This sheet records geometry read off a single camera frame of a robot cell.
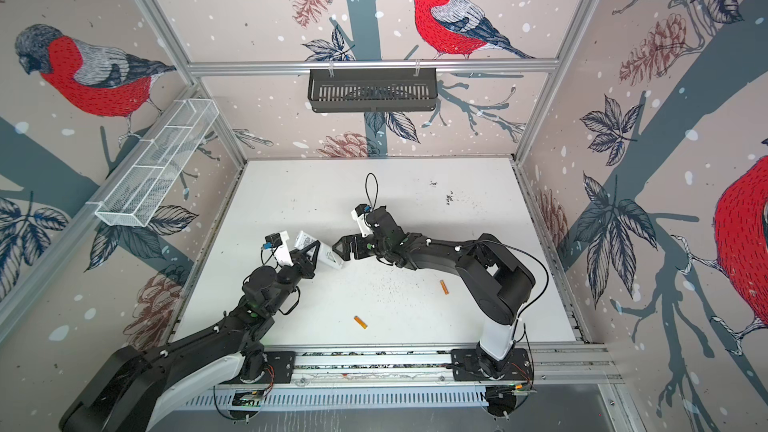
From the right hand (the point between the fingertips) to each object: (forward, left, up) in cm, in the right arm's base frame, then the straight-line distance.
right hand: (344, 248), depth 86 cm
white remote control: (-3, +5, +1) cm, 5 cm away
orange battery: (-6, -30, -11) cm, 32 cm away
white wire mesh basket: (+3, +49, +24) cm, 55 cm away
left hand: (-3, +6, +7) cm, 9 cm away
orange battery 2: (-18, -7, -10) cm, 22 cm away
